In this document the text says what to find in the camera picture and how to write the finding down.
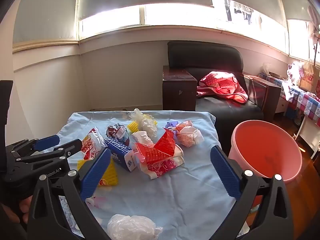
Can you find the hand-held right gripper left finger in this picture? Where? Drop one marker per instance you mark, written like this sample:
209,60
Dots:
96,172

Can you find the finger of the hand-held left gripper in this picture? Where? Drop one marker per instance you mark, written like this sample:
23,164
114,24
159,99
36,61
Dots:
67,150
46,141

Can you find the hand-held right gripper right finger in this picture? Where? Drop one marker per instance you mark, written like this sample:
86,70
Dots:
225,175

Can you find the large yellow foam net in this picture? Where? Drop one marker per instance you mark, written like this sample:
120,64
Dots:
111,175

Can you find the white snack packet red label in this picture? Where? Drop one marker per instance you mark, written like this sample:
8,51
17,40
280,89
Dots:
91,142

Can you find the blue tissue pack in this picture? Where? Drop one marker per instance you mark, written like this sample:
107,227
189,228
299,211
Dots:
118,153

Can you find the pink plastic bucket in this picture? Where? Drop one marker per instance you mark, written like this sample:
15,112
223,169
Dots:
262,150

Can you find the blue red wrapper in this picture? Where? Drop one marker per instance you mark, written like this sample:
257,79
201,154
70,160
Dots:
117,132

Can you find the white paper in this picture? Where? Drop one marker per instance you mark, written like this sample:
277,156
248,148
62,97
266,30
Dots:
142,137

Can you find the white bag red print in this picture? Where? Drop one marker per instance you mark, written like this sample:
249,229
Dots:
162,167

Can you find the milky white plastic bag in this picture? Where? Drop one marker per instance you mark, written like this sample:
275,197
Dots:
130,227

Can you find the clear plastic bag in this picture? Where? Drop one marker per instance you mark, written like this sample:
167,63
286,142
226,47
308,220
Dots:
146,125

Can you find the person's left hand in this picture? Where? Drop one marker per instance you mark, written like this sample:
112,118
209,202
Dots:
25,207

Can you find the light blue cloth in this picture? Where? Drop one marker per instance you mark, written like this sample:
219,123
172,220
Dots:
190,192

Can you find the orange white plastic bag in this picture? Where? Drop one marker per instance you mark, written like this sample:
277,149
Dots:
188,136

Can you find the small yellow foam net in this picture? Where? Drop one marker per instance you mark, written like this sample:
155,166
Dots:
133,126

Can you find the purple glove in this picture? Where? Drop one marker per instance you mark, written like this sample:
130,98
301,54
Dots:
171,125

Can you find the white drawer cabinet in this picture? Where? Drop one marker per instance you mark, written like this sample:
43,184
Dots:
281,105

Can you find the red dotted cloth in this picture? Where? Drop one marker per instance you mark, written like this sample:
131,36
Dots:
220,82

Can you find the checkered tablecloth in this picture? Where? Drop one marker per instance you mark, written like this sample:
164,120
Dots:
307,105

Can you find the small clear bag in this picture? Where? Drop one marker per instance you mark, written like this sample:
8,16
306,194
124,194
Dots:
266,69

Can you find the black leather armchair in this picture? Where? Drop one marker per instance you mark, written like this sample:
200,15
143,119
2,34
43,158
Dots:
207,55

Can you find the pink white patterned bag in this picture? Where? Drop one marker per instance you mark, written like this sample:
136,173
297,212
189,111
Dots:
295,73

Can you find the brown paper bag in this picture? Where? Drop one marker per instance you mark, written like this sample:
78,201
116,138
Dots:
310,77

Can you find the hanging laundry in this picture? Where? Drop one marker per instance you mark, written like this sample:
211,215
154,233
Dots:
240,11

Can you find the window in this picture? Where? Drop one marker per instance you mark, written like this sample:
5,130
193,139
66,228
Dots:
175,15

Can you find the white table frame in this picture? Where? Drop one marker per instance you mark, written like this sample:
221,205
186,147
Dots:
308,136

